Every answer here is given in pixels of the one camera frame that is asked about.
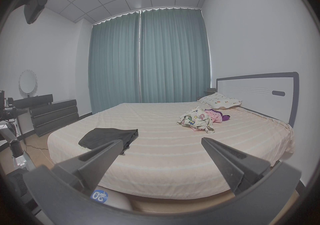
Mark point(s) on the bed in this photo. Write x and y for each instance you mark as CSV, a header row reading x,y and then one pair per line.
x,y
162,124

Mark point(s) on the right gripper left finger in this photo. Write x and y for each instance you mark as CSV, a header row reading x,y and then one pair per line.
x,y
100,166

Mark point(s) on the dark grey chest of drawers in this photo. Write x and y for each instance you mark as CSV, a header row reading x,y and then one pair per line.
x,y
55,116

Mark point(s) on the black T-shirt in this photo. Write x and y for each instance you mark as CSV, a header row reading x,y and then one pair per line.
x,y
107,135

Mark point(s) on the white printed pillow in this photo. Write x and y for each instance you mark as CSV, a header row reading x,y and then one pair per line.
x,y
220,100

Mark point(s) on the grey bedside table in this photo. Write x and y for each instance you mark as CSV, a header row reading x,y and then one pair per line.
x,y
210,90

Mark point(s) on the black dressing table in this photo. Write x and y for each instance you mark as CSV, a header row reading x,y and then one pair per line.
x,y
32,101

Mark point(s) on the round white mirror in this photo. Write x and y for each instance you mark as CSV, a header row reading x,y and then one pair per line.
x,y
28,83

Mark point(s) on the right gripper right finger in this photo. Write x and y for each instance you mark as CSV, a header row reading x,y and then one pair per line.
x,y
225,166

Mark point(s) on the pile of clothes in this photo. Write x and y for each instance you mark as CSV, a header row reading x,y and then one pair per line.
x,y
197,119

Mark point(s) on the blue-green curtain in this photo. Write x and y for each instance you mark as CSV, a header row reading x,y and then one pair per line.
x,y
175,56
112,64

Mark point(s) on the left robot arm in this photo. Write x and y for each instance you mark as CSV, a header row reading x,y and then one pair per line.
x,y
15,149

